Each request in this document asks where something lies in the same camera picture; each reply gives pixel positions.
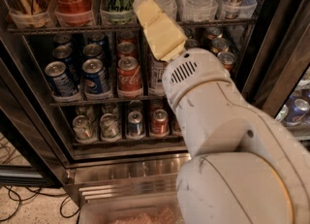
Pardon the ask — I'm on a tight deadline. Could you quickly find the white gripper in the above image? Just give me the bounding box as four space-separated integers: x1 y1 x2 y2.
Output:
133 0 232 111

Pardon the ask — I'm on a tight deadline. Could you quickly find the front gold can middle shelf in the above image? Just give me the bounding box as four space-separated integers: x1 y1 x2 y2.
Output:
217 51 236 72

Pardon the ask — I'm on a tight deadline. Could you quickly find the clear plastic bin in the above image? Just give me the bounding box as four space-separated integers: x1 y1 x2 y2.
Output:
78 192 183 224

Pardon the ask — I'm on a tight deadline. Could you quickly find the blue silver can bottom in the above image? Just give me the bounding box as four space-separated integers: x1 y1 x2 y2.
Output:
127 112 144 139

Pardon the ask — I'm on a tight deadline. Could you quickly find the front Pepsi can far left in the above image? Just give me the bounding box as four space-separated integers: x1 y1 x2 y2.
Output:
45 61 79 102

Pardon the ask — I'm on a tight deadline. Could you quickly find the front Coca-Cola can middle shelf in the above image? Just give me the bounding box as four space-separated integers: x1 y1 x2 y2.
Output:
117 56 142 98

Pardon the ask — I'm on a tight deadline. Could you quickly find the blue can right compartment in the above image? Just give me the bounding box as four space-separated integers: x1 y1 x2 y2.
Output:
284 98 310 126

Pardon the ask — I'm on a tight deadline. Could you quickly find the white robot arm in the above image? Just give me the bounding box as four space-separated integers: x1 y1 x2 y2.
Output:
133 0 310 224

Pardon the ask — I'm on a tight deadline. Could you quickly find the red can bottom shelf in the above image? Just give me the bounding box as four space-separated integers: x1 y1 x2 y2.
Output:
150 109 170 137

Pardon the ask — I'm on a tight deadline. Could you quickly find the silver can bottom far left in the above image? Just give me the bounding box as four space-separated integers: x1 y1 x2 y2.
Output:
73 115 96 144

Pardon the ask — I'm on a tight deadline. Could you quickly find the black floor cable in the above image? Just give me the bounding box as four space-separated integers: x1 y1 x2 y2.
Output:
0 185 80 222

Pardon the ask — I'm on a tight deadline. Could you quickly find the brown tea bottle middle shelf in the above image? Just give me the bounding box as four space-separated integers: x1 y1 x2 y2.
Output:
149 54 168 95

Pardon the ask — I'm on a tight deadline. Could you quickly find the stainless steel fridge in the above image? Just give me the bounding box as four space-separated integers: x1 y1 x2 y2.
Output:
0 0 309 205

